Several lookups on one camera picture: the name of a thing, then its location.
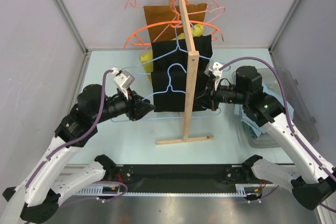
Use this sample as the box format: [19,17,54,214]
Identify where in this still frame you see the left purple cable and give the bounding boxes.
[25,69,116,190]

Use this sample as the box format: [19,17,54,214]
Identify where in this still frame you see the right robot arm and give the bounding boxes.
[194,62,335,210]

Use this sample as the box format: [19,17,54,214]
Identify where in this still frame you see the rear black trousers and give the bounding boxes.
[152,35,213,71]

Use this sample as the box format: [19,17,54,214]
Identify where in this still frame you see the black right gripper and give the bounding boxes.
[191,77,249,111]

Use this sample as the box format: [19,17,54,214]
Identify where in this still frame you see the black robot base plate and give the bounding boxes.
[117,164,249,188]

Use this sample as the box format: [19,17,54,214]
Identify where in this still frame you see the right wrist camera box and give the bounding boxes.
[204,61,224,91]

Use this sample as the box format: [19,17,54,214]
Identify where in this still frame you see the wooden clothes rack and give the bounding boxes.
[156,0,214,145]

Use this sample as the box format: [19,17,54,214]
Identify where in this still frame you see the light blue trousers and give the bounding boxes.
[233,83,296,138]

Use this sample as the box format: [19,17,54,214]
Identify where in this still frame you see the orange plastic hanger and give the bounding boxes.
[124,0,226,47]

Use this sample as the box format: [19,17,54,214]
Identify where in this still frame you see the light blue wire hanger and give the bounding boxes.
[110,63,221,123]

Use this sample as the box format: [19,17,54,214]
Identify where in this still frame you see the yellow-green trousers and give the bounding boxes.
[139,24,204,83]

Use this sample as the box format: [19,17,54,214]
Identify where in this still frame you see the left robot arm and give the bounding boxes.
[1,84,154,223]

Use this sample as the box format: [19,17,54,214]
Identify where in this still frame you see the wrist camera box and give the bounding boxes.
[204,61,224,91]
[111,68,135,100]

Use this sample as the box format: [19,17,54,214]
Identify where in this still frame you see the pink wire hanger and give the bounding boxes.
[148,6,226,40]

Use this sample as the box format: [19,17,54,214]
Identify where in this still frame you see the white cable duct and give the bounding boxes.
[75,184,262,198]

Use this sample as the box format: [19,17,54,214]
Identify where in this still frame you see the clear plastic bin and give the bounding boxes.
[234,67,319,148]

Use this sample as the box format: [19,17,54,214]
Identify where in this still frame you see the brown trousers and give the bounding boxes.
[143,3,207,42]

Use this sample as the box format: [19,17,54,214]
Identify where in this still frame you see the black trousers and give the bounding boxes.
[152,35,213,71]
[150,63,211,113]

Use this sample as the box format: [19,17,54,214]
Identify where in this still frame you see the aluminium frame rail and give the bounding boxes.
[53,0,88,55]

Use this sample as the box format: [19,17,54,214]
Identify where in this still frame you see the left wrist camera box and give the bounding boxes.
[111,68,135,100]

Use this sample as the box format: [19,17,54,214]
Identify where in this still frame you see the front black trousers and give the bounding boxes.
[150,63,211,113]

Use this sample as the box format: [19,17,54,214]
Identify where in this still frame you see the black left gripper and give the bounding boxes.
[92,87,155,124]

